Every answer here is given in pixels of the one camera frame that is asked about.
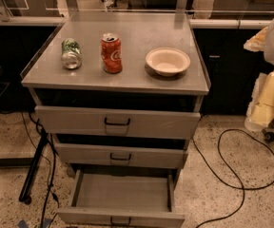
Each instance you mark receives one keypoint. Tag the red cola can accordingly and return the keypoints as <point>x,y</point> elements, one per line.
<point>111,53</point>

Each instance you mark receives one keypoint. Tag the white paper bowl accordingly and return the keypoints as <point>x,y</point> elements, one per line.
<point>167,61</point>

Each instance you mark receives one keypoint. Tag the blue tape on floor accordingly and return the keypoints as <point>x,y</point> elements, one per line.
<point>46,223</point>

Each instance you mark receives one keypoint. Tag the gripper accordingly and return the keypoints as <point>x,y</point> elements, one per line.
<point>260,113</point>

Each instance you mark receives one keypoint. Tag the grey bottom drawer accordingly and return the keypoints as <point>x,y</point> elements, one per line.
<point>122,197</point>

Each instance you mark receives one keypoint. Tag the black stand leg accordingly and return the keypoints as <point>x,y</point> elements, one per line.
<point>25,191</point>

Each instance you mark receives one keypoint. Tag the green soda can lying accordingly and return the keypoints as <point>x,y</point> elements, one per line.
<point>71,54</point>

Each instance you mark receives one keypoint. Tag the grey top drawer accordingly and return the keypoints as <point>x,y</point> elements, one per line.
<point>118,122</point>

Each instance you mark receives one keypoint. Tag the white horizontal rail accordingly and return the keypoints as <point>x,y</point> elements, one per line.
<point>195,23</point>

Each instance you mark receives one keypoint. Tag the grey middle drawer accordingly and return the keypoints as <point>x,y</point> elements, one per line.
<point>121,151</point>

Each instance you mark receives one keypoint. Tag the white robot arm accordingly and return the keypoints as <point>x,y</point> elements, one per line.
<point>263,41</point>

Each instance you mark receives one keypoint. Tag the grey metal drawer cabinet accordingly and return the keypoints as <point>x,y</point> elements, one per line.
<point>137,86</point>

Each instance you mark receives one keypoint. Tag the grey drawer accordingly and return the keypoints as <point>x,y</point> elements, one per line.
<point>118,122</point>
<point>122,197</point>
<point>121,151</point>

